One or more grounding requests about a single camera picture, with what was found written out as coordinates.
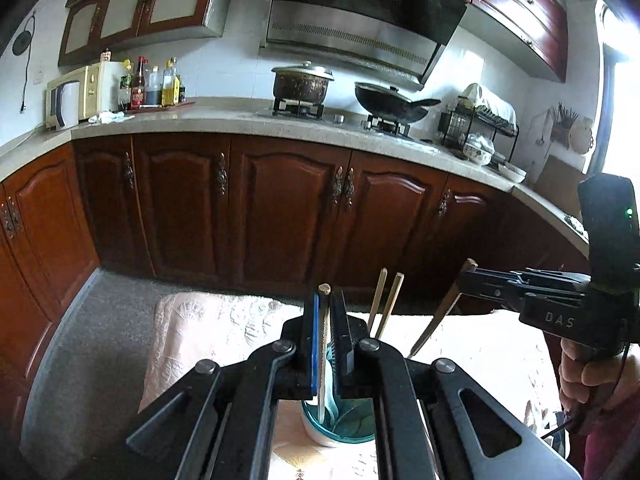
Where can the white shallow dish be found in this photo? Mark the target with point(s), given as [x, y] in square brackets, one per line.
[510, 174]

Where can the wall basket with sticks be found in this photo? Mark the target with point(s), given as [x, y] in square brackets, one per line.
[562, 127]

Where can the green bottle with yellow cap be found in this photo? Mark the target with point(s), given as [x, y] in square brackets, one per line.
[126, 87]

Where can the wooden cutting board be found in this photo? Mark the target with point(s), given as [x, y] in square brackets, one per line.
[562, 185]

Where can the wall cabinet with glass doors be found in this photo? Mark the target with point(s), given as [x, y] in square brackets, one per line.
[145, 15]

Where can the white wall socket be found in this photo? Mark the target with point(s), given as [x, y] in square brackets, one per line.
[37, 78]

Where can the white rag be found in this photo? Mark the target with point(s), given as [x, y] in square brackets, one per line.
[107, 116]

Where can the patterned rag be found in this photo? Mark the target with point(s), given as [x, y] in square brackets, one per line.
[576, 223]

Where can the person's right hand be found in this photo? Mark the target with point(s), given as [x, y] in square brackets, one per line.
[570, 380]

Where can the person's right forearm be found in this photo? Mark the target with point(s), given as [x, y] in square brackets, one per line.
[615, 450]

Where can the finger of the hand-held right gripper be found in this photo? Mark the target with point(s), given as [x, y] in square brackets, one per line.
[515, 294]
[525, 279]

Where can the window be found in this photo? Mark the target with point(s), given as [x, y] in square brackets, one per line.
[620, 110]

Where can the white ceramic spoon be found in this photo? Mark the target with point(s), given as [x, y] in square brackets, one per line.
[320, 405]

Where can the red label sauce bottle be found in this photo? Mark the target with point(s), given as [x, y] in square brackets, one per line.
[140, 90]

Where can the black wok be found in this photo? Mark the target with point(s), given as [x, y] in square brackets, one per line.
[390, 105]

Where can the patterned ceramic bowl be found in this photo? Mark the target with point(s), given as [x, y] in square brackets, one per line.
[477, 152]

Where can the small dark bottle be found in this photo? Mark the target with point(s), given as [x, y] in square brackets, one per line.
[182, 94]

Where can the beige quilted tablecloth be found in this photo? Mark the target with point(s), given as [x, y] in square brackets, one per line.
[200, 340]

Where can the dark wooden lower cabinets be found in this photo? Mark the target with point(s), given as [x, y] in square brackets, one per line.
[280, 210]

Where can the white and teal utensil holder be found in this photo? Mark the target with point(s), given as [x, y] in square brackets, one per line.
[345, 425]

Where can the dark cooking pot with lid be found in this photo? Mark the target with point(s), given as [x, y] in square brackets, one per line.
[300, 85]

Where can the yellow cooking oil bottle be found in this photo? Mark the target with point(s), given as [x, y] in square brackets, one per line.
[171, 87]

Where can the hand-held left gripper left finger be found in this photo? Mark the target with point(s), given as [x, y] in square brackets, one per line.
[316, 340]

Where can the brown wooden chopstick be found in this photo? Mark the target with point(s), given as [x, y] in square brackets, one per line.
[436, 321]
[377, 300]
[390, 305]

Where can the dark soy sauce bottle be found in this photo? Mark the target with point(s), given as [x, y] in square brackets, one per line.
[154, 90]

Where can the stone kitchen countertop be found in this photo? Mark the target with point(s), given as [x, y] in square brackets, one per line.
[200, 122]

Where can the steel range hood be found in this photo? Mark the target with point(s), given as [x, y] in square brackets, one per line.
[350, 15]

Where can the gas stove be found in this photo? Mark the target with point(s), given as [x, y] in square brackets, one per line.
[340, 119]

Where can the cream microwave oven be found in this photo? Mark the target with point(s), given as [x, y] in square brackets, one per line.
[75, 97]

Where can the white cloth on dish rack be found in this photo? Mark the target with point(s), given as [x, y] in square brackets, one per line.
[492, 102]

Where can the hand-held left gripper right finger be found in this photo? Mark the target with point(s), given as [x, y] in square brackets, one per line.
[342, 345]

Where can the round straw pot mat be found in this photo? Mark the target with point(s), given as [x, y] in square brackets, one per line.
[582, 137]

